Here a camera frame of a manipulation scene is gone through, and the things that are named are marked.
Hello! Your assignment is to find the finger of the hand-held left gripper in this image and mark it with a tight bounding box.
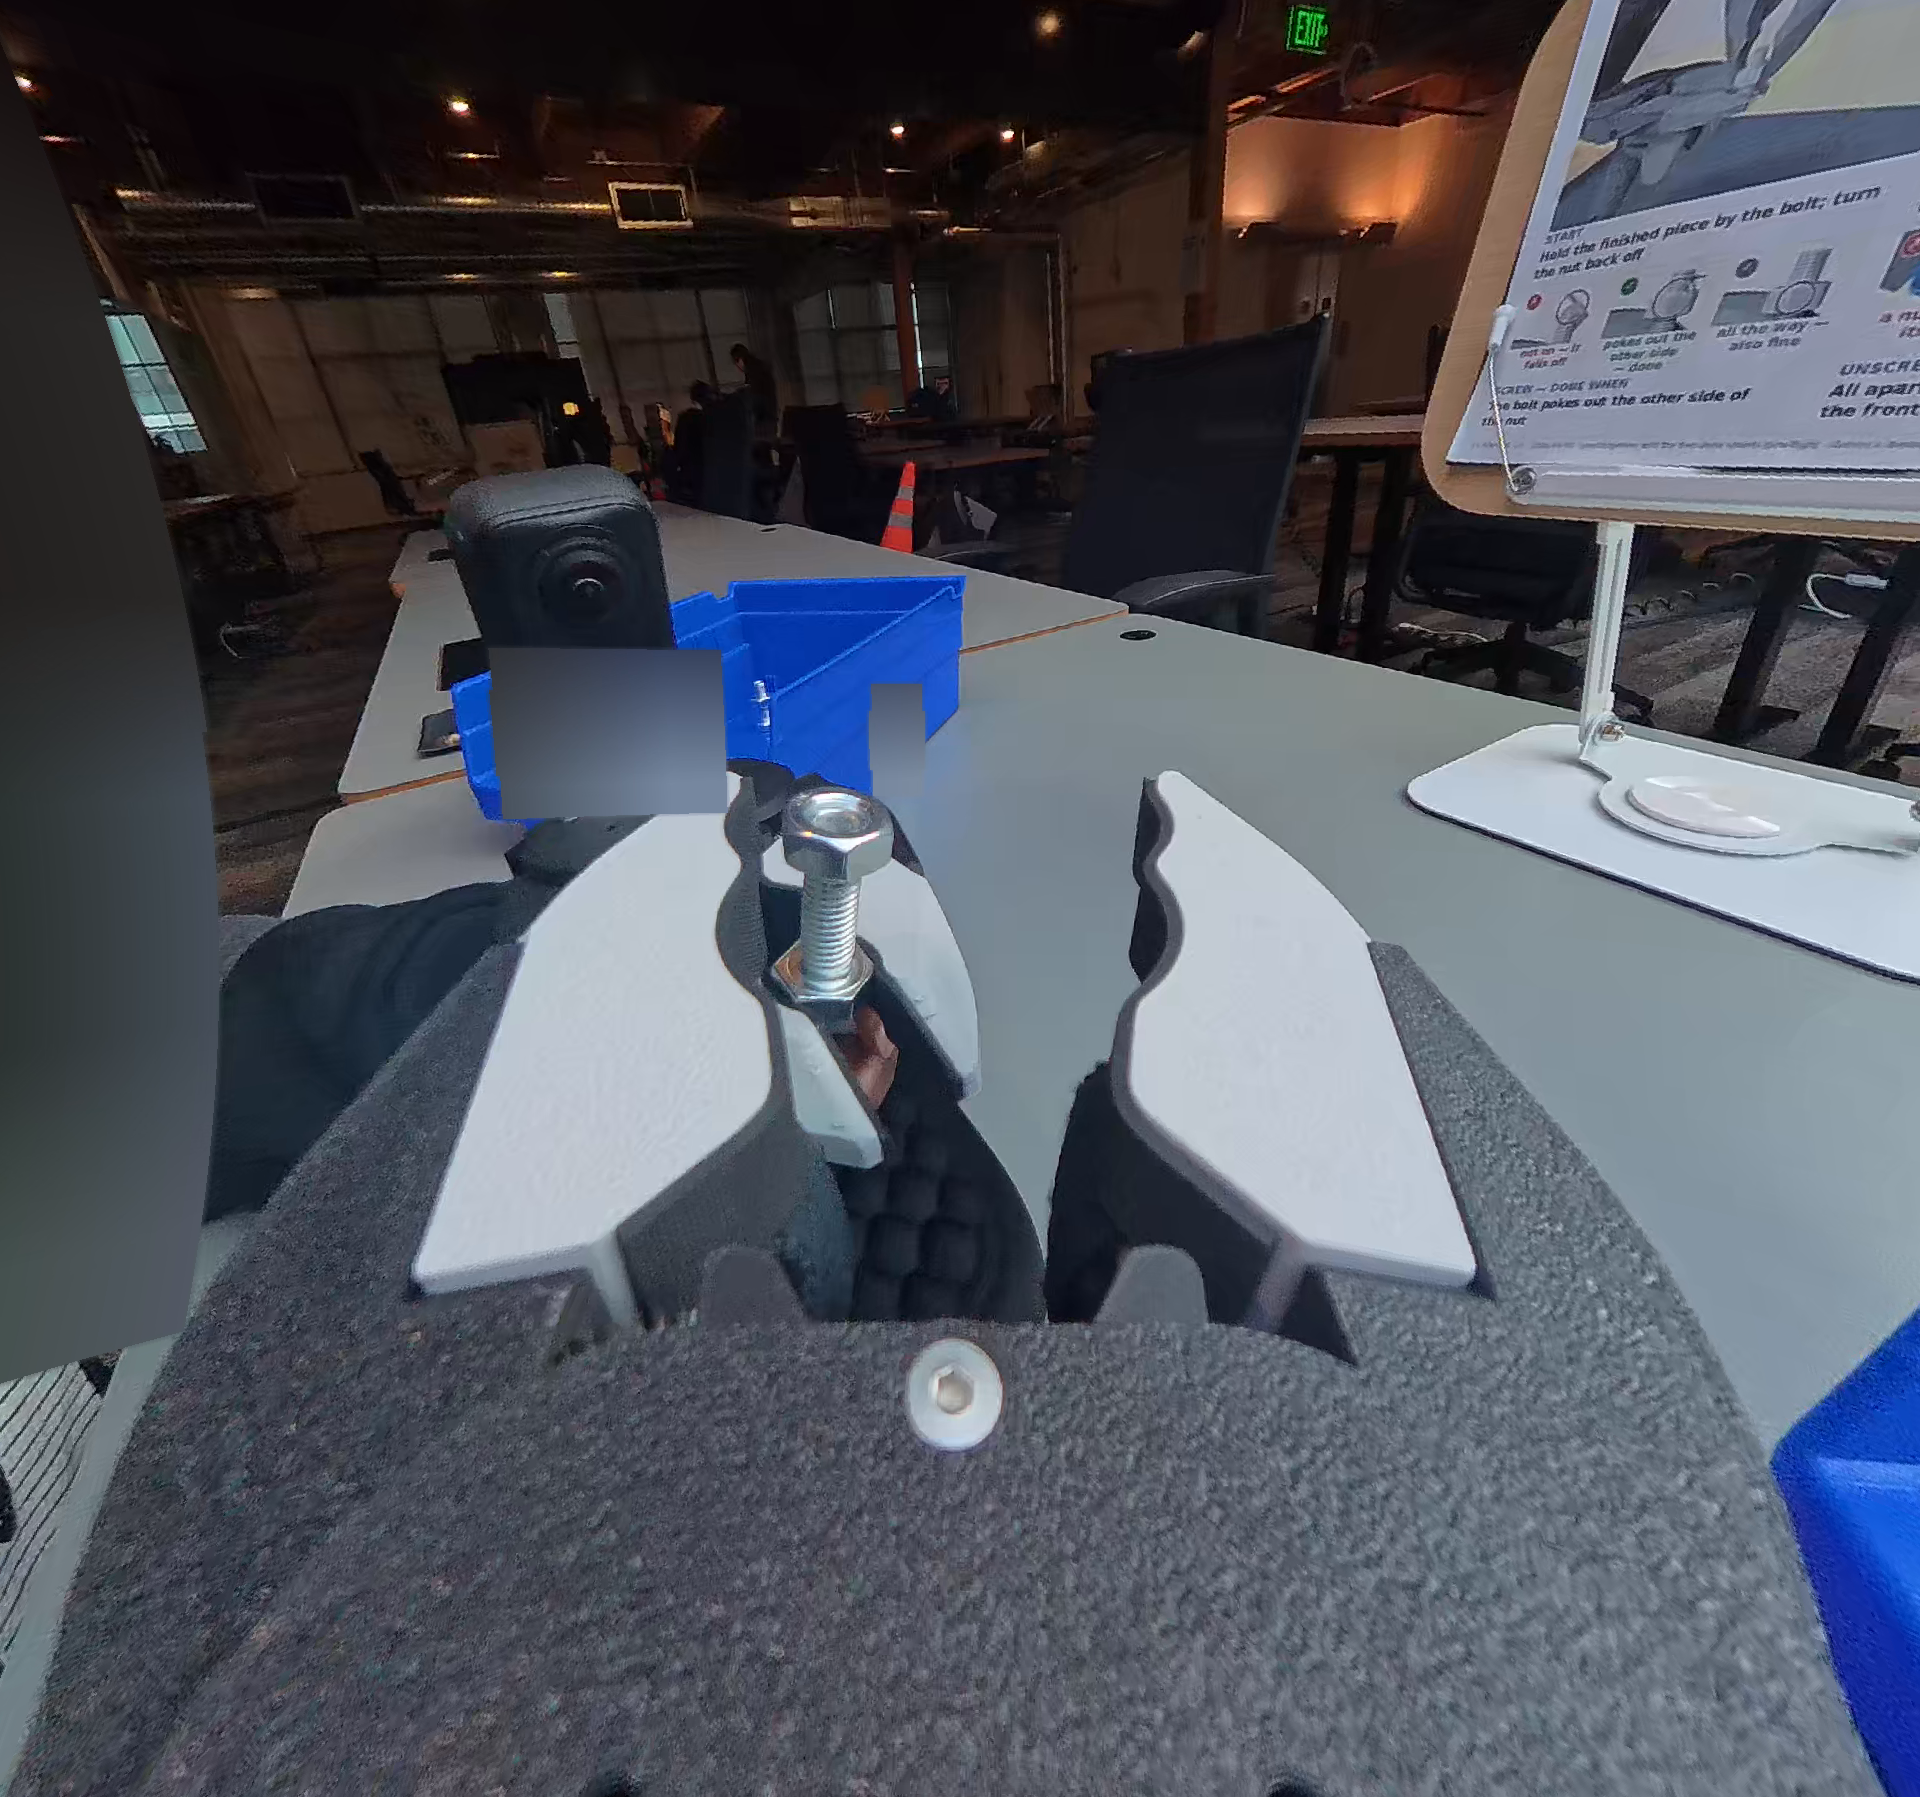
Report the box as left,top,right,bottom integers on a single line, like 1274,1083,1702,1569
855,852,987,1101
774,999,889,1171

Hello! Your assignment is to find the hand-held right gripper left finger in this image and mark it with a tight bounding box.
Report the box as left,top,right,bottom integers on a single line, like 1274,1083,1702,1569
410,806,791,1325

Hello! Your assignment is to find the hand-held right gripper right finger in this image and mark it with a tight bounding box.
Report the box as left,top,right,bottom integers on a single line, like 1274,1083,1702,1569
1110,772,1479,1325

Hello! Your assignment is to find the silver hex nut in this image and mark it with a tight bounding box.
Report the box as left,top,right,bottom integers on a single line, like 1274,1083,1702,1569
779,784,899,885

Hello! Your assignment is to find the blue plastic bin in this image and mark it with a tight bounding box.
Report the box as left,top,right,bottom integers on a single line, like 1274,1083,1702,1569
451,574,963,824
1770,1308,1920,1797

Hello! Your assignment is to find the person's left forearm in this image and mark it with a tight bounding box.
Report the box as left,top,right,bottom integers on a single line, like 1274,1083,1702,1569
210,878,519,1222

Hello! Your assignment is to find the black dimpled foam pad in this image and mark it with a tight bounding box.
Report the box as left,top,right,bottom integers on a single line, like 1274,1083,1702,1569
839,1061,1047,1325

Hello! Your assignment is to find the tall paned window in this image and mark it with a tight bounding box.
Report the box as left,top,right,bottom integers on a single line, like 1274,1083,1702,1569
797,279,955,396

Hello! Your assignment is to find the large paned window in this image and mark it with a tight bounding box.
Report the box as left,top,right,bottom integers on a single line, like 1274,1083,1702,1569
106,304,205,455

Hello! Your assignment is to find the black office chair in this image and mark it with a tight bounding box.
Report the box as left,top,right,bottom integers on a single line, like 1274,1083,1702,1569
1395,492,1652,718
1058,316,1335,635

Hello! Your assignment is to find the wood-edged grey table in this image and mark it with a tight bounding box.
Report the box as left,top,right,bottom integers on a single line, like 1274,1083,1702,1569
1304,410,1435,659

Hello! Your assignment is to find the black white printed clothing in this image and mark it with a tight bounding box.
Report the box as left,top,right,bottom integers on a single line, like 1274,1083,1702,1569
0,1354,144,1678

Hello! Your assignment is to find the white paper sign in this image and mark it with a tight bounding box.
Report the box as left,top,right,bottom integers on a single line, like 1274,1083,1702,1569
1446,0,1920,481

